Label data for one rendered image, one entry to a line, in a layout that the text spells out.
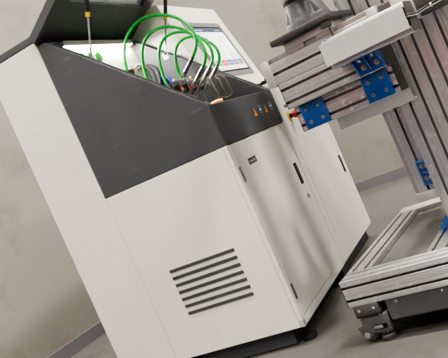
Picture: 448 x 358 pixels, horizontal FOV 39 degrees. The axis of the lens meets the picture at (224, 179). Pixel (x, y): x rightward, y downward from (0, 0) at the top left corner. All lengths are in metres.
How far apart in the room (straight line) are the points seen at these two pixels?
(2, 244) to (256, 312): 1.97
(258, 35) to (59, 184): 3.19
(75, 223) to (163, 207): 0.43
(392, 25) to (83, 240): 1.51
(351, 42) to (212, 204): 0.82
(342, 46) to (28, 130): 1.38
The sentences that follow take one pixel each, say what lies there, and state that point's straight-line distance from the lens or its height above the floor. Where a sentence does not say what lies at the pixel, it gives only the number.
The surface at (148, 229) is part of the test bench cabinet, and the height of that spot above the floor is 0.61.
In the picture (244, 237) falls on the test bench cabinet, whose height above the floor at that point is 0.45.
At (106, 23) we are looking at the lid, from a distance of 2.94.
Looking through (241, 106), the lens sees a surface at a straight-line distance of 2.54.
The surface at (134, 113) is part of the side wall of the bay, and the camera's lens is 2.42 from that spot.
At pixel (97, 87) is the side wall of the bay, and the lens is 2.49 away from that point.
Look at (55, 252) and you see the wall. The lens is 4.18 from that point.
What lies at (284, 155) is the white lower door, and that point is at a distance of 2.76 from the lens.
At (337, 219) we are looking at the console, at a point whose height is 0.25.
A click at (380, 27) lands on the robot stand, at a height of 0.92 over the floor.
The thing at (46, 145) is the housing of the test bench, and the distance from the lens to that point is 2.68.
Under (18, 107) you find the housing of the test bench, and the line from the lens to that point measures 2.74.
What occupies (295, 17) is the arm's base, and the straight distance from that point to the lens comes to 2.09.
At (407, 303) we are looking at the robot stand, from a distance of 2.08.
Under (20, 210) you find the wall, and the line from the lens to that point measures 4.10.
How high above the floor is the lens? 0.78
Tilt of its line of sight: 2 degrees down
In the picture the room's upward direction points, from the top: 24 degrees counter-clockwise
